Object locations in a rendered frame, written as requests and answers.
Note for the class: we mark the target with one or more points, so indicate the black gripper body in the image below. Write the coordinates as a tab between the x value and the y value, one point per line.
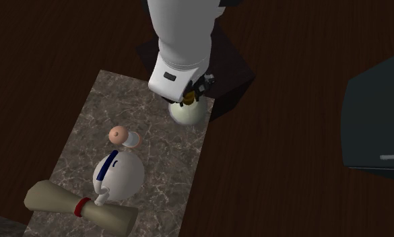
198	87

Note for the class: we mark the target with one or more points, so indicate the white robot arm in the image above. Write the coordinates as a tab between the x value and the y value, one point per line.
183	39

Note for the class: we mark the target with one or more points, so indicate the pale green bottle yellow cap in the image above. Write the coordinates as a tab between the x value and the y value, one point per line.
187	113

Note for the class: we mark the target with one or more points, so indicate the dark robot stand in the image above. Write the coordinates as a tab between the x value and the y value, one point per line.
231	69

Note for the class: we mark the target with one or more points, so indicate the brown marble top table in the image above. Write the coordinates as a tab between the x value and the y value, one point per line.
170	157

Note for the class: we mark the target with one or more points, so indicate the pink and white shaker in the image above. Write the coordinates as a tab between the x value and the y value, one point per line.
119	135

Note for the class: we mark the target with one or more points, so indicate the white round figure blue stripe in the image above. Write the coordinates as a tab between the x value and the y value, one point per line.
124	174

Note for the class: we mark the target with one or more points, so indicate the dark cabinet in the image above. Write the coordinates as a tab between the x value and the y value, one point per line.
374	121

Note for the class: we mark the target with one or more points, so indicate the beige scroll red band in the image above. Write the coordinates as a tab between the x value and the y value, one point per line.
52	198

